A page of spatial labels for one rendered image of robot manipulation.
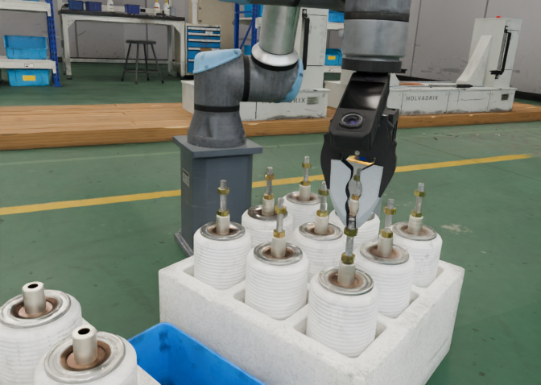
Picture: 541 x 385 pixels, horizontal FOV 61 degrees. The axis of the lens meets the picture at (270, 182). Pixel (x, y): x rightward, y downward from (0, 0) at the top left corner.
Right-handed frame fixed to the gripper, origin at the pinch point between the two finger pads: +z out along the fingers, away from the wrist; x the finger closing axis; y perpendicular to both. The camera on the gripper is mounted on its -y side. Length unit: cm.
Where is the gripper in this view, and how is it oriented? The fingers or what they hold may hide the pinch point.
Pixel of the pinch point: (351, 219)
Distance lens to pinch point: 60.2
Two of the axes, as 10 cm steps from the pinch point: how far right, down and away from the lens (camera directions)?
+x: -9.3, -1.5, 3.4
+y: 3.7, -2.6, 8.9
